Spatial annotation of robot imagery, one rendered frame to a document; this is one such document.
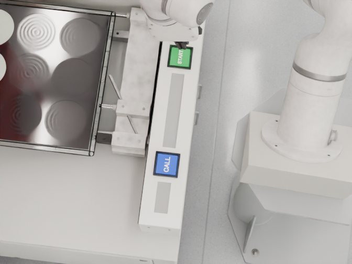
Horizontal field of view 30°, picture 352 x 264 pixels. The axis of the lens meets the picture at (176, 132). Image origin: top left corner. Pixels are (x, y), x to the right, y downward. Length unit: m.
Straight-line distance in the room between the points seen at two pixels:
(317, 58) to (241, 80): 1.17
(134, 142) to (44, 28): 0.37
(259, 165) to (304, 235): 1.04
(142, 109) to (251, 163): 0.30
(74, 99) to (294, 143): 0.53
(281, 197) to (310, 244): 0.84
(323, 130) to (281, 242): 0.99
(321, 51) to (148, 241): 0.60
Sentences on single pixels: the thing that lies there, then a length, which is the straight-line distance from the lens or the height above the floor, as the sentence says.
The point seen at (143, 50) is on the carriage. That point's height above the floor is 0.88.
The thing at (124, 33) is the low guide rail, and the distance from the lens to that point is 1.70.
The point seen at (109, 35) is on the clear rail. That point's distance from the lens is 1.65.
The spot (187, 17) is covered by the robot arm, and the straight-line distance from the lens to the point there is 1.18.
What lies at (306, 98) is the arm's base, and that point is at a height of 1.05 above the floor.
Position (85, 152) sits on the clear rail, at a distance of 1.56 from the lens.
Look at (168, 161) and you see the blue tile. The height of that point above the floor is 0.96.
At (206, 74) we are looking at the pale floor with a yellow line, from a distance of 2.57.
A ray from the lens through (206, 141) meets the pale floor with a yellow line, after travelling 2.49.
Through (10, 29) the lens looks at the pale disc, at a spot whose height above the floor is 0.90.
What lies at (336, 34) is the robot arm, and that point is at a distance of 1.36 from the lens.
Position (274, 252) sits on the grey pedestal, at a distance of 2.43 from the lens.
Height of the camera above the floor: 2.41
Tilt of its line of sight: 75 degrees down
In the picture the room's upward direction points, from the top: 2 degrees clockwise
